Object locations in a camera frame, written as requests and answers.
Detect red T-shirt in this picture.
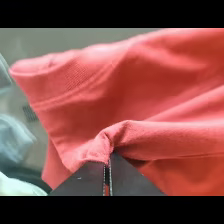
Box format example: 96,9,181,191
8,27,224,197

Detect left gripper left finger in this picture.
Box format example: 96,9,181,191
49,160,108,197

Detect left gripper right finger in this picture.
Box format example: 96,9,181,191
107,150,167,197

